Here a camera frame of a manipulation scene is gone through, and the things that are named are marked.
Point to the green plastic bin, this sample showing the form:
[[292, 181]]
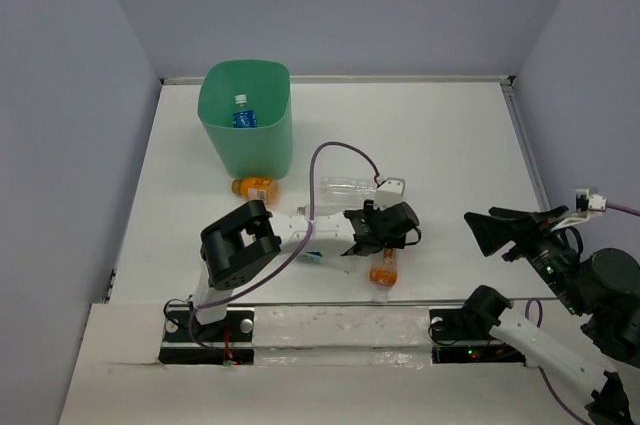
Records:
[[265, 151]]

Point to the blue label water bottle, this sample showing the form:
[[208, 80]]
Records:
[[243, 116]]

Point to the clear plastic bottle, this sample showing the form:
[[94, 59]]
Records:
[[342, 189]]

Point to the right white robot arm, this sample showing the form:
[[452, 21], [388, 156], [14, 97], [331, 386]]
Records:
[[599, 294]]

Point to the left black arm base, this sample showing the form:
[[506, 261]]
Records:
[[224, 343]]

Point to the small orange juice bottle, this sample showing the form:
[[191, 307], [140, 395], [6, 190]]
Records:
[[256, 188]]

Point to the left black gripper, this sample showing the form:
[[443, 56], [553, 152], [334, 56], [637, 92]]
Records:
[[368, 209]]

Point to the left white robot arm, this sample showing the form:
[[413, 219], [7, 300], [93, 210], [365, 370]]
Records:
[[251, 245]]

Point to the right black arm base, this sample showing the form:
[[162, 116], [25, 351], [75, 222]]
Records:
[[456, 343]]

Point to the crushed clear blue-label bottle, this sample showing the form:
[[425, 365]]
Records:
[[320, 257]]

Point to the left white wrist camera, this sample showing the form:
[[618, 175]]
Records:
[[389, 193]]

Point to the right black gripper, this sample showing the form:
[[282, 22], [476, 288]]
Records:
[[532, 225]]

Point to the tall orange label bottle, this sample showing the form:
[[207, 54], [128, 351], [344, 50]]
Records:
[[383, 274]]

